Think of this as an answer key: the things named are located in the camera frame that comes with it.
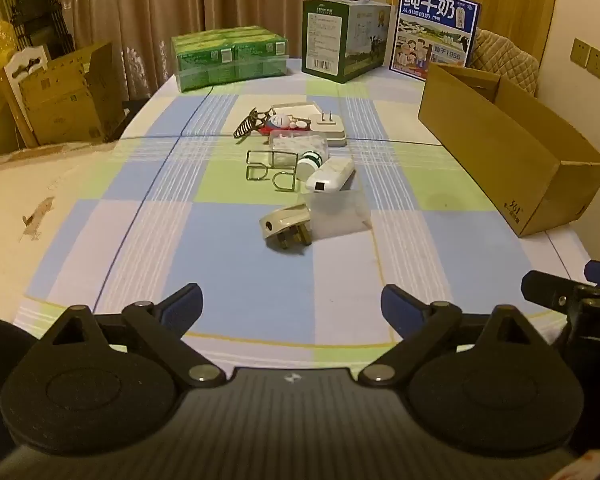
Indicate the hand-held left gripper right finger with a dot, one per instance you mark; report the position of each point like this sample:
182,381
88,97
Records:
397,305

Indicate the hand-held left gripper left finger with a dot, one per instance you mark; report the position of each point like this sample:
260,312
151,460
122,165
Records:
187,302

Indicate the brown cardboard box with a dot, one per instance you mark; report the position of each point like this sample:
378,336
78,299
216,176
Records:
485,140
65,95

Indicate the small white green-capped bottle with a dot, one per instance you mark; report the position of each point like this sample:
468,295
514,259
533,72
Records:
311,162

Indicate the clear floss pick box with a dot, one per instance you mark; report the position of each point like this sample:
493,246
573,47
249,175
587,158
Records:
295,147

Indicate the tortoiseshell hair claw clip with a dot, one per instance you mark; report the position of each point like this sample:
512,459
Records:
247,124

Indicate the shallow white box tray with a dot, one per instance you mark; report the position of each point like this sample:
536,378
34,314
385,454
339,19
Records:
295,109

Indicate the checked tablecloth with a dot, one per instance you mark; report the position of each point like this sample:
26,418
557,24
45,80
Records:
220,245

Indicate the beige three-pin plug adapter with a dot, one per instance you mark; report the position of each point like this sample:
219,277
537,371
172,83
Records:
282,225

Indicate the white oblong plastic device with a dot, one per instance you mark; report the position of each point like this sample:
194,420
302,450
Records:
330,176

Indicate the white charger plug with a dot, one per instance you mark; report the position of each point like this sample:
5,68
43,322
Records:
330,130

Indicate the red Doraemon toy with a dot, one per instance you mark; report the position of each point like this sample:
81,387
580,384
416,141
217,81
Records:
282,122

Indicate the quilted chair back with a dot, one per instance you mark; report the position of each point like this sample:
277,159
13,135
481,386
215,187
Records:
505,60

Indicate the green shrink-wrapped carton pack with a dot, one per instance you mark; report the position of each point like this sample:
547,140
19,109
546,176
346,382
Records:
225,57

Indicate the dark green milk carton box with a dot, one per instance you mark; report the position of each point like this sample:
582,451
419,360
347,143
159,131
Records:
340,40

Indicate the blue illustrated milk box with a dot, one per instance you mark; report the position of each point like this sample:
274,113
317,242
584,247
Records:
430,30

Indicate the white carved chair back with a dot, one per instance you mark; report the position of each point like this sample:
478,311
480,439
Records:
25,67

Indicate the black folded rack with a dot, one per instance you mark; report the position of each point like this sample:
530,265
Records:
32,5

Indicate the beige wall socket plate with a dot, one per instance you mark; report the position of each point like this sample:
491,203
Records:
590,59

